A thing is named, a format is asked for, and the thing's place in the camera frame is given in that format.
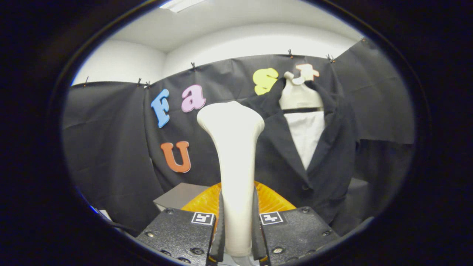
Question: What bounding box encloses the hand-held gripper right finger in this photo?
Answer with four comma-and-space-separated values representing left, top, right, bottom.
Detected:
252, 181, 340, 266

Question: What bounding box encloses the grey cabinet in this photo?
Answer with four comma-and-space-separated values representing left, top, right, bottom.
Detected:
153, 182, 210, 212

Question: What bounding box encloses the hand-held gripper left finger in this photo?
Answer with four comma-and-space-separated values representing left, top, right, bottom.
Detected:
136, 182, 226, 266

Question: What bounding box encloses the white plastic hanger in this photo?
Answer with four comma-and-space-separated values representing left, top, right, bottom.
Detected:
279, 71, 325, 111

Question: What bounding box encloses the black suit jacket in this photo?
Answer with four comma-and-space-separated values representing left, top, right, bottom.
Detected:
240, 79, 360, 236

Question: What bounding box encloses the white garment steamer head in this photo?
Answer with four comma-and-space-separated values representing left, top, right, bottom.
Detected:
197, 101, 265, 258

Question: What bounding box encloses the black backdrop cloth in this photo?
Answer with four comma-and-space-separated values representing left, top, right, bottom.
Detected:
62, 37, 416, 237

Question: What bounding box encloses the long ceiling light panel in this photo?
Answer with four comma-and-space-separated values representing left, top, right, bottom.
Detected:
160, 0, 206, 13

